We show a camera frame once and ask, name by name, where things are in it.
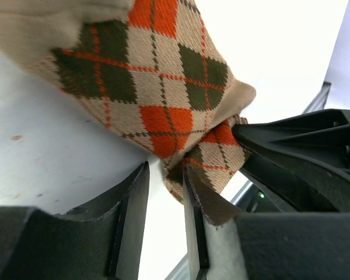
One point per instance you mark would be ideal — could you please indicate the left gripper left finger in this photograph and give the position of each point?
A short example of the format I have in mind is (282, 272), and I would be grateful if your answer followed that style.
(102, 238)

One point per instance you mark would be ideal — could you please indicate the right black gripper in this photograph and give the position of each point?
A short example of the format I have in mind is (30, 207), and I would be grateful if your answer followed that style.
(299, 164)

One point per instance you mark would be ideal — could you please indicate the aluminium front rail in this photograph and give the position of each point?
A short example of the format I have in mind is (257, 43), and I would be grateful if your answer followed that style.
(181, 270)

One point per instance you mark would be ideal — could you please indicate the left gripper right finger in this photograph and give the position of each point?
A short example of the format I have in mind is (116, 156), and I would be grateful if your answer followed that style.
(213, 244)

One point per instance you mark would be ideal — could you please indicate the argyle beige orange sock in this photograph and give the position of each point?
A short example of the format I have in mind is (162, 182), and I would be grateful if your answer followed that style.
(146, 70)

